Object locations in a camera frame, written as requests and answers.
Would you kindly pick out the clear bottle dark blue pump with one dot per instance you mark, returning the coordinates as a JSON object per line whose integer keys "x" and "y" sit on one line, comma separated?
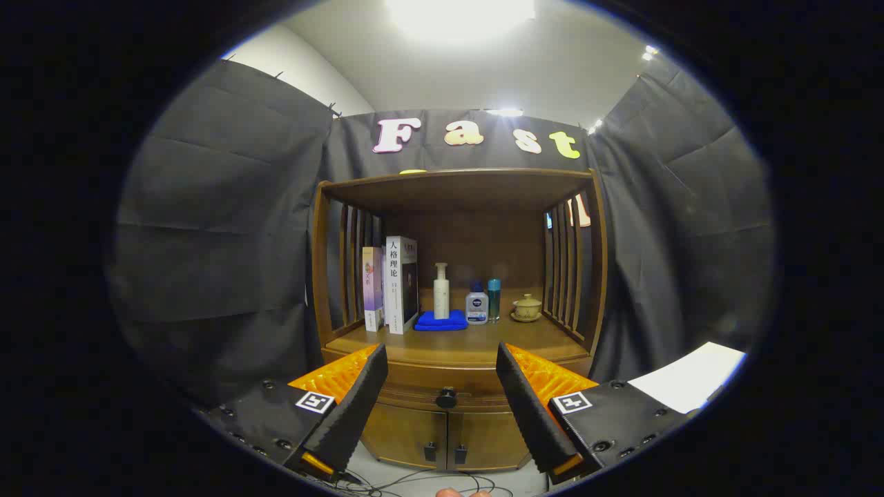
{"x": 476, "y": 307}

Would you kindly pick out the beige lidded tea cup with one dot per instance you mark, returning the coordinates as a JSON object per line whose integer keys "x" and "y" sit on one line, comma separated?
{"x": 527, "y": 305}

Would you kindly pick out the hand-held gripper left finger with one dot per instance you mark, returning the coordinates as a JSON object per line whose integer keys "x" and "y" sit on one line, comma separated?
{"x": 352, "y": 414}

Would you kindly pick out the black drawer knob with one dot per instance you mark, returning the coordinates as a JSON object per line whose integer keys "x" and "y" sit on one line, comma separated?
{"x": 446, "y": 397}

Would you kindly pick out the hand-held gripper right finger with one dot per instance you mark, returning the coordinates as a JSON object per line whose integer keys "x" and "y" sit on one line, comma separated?
{"x": 532, "y": 414}

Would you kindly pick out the white pump bottle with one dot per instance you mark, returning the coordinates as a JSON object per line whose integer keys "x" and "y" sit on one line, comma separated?
{"x": 441, "y": 297}

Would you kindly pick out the blue folded cloth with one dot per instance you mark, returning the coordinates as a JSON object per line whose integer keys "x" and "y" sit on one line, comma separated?
{"x": 442, "y": 322}

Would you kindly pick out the beige saucer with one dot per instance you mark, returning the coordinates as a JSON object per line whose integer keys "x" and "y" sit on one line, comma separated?
{"x": 526, "y": 319}

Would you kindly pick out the purple book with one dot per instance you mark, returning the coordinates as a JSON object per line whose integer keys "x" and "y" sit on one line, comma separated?
{"x": 373, "y": 290}

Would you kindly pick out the wooden countertop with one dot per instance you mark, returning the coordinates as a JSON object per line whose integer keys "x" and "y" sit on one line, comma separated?
{"x": 483, "y": 342}

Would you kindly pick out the white table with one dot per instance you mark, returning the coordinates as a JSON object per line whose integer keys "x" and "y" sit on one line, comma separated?
{"x": 690, "y": 376}

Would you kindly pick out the white book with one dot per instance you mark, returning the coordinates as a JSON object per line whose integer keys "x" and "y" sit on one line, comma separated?
{"x": 395, "y": 290}

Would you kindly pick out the ceiling light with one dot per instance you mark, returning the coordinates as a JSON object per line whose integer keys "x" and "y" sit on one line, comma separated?
{"x": 459, "y": 17}
{"x": 504, "y": 112}

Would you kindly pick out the wooden cabinet door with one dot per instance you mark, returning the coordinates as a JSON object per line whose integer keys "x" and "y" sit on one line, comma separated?
{"x": 407, "y": 435}
{"x": 483, "y": 438}

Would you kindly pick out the slim teal bottle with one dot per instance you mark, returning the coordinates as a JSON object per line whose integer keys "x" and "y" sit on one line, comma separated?
{"x": 494, "y": 297}

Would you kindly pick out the wooden cabinet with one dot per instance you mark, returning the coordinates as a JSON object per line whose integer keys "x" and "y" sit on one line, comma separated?
{"x": 476, "y": 241}

